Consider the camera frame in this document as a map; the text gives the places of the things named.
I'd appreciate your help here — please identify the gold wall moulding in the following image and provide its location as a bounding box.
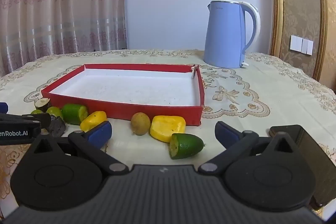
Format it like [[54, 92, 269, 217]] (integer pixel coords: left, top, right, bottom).
[[312, 0, 329, 83]]

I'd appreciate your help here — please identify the cream embroidered tablecloth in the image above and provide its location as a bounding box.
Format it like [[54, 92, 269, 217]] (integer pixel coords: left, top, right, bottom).
[[0, 49, 336, 214]]

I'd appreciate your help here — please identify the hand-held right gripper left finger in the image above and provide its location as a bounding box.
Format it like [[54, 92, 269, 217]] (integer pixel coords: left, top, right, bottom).
[[30, 121, 129, 175]]

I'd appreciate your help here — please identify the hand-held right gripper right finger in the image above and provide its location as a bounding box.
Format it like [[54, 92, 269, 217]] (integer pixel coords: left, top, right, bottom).
[[198, 121, 300, 175]]

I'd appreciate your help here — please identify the short eggplant piece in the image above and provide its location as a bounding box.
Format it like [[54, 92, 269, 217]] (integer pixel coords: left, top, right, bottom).
[[34, 97, 51, 112]]

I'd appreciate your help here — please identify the large yellow pepper piece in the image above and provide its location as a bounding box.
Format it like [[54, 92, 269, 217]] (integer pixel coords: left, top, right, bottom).
[[150, 115, 186, 143]]

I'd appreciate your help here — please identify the pink patterned curtain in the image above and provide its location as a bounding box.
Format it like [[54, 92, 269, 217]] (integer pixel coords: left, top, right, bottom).
[[0, 0, 128, 77]]

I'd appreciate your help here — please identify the red cardboard tray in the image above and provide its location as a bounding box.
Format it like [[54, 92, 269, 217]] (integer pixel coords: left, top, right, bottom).
[[41, 63, 205, 126]]

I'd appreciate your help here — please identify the blue electric kettle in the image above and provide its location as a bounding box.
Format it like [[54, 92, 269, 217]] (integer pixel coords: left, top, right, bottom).
[[203, 0, 261, 69]]

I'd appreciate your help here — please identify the gold framed chair back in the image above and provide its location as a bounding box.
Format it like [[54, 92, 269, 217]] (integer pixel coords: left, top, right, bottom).
[[269, 0, 286, 58]]

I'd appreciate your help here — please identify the brown kiwi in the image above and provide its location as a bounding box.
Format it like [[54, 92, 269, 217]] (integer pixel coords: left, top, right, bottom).
[[131, 112, 151, 136]]

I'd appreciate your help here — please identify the notched eggplant piece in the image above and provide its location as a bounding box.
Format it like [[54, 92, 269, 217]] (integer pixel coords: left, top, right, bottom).
[[48, 116, 66, 137]]

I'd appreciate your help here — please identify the cucumber end piece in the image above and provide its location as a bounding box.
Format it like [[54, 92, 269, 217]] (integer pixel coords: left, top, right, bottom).
[[169, 133, 206, 160]]

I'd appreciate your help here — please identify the black box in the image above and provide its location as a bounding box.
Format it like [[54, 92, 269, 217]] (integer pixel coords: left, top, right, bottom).
[[268, 124, 336, 209]]

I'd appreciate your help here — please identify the white light switch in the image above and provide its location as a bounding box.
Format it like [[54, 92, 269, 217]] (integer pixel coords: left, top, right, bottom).
[[289, 35, 314, 55]]

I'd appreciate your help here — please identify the small yellow pepper piece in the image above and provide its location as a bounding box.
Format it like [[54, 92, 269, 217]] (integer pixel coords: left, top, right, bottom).
[[80, 111, 108, 132]]

